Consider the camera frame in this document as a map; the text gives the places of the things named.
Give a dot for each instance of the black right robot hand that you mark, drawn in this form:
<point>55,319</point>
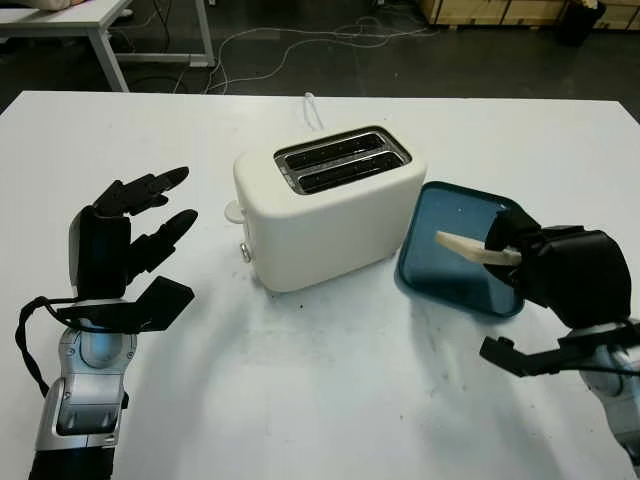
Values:
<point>580,275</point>

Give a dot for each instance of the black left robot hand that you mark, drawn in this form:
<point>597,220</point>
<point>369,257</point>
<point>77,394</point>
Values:
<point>102,250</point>

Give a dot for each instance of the slice of white bread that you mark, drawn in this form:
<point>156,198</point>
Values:
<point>465,246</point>

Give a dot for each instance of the white two-slot toaster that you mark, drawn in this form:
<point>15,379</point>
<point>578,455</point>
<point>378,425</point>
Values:
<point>325,235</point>

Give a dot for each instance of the blue plastic tray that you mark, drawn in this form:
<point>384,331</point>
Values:
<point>440,270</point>

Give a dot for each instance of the white desk with metal legs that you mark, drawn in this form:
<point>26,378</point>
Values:
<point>75,20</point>

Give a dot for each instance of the black trash bin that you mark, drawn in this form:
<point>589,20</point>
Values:
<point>582,22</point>

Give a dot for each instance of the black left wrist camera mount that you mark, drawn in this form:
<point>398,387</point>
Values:
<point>155,305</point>

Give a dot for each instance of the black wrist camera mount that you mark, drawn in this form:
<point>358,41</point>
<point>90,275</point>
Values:
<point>155,305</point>
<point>520,357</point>

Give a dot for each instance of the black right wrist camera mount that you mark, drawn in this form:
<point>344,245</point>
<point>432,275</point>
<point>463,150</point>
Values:
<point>520,357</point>

